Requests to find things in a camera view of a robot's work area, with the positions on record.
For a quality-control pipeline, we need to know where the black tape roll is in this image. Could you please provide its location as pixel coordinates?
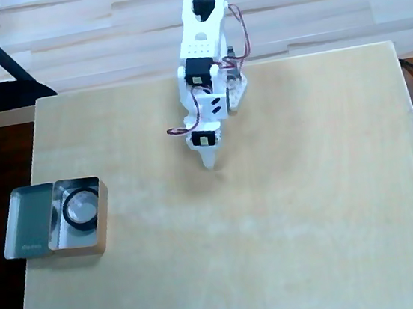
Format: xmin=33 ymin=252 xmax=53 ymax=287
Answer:
xmin=58 ymin=187 xmax=102 ymax=234

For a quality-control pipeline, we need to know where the light wooden board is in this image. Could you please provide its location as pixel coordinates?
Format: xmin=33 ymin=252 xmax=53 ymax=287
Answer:
xmin=0 ymin=37 xmax=413 ymax=309

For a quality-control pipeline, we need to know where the metal tray lid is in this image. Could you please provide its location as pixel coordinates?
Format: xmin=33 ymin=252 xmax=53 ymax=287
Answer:
xmin=0 ymin=182 xmax=62 ymax=261

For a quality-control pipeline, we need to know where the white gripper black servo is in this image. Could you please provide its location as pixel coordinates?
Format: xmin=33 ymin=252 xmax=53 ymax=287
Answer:
xmin=180 ymin=90 xmax=238 ymax=174

